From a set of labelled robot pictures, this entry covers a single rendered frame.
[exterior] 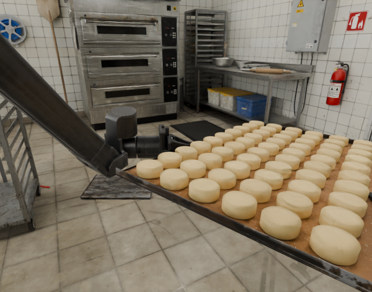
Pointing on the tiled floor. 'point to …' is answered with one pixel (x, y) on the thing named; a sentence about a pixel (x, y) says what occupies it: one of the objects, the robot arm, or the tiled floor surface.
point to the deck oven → (127, 57)
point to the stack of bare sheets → (114, 189)
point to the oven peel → (47, 7)
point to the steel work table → (303, 72)
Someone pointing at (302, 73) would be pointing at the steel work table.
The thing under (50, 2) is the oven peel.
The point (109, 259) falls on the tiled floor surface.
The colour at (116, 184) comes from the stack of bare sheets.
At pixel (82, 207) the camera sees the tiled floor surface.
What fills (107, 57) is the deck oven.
